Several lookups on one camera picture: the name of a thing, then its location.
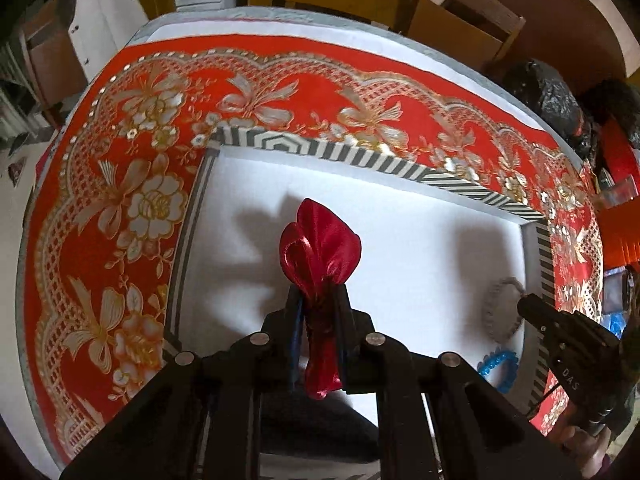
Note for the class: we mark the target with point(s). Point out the black plastic bag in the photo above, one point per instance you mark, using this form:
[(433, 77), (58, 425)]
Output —
[(545, 95), (610, 102)]

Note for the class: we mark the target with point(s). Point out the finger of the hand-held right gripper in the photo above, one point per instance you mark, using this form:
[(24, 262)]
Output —
[(537, 315)]

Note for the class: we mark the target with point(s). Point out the person's right hand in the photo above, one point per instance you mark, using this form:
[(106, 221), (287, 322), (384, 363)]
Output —
[(587, 452)]

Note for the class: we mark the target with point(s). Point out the slipper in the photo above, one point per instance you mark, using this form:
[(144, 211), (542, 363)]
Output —
[(16, 169)]

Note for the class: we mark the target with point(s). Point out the white ironing board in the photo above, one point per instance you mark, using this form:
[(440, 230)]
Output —
[(107, 15)]

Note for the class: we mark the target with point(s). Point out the orange ribbed plastic container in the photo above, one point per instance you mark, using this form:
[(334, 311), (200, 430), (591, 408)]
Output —
[(620, 150)]

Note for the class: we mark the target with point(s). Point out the round brown table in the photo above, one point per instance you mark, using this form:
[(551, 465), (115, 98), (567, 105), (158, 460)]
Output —
[(575, 25)]

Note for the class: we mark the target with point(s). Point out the dark wooden chair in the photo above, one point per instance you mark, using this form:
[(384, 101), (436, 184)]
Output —
[(55, 70)]

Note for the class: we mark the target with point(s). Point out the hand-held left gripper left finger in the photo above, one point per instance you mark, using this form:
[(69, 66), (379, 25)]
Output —
[(297, 312)]

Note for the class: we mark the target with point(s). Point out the black white striped tray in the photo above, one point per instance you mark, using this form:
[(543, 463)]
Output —
[(400, 240)]

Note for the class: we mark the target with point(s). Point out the red satin hair bow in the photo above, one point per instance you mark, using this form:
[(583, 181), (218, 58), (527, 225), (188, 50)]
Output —
[(320, 250)]

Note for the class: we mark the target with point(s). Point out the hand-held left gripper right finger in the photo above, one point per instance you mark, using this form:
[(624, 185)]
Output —
[(342, 320)]

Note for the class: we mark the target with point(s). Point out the red floral tablecloth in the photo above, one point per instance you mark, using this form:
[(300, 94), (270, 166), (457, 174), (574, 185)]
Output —
[(125, 170)]

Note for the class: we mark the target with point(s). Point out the black cloth headband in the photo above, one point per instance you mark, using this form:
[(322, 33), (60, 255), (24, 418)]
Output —
[(320, 430)]

